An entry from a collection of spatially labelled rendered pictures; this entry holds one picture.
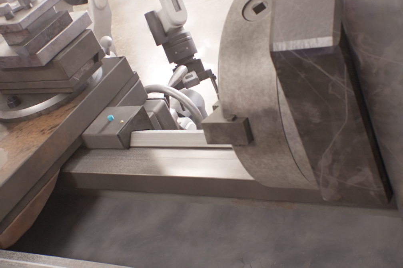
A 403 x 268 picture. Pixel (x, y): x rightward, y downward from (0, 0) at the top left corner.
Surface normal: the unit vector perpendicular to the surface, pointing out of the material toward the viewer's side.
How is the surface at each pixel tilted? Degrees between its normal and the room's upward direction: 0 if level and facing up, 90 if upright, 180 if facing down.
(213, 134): 79
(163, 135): 45
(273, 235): 16
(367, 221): 21
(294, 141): 85
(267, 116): 71
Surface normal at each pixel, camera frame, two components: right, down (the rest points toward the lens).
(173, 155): -0.37, -0.79
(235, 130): -0.51, 0.44
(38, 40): 0.81, 0.00
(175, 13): 0.60, -0.17
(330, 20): -0.56, -0.18
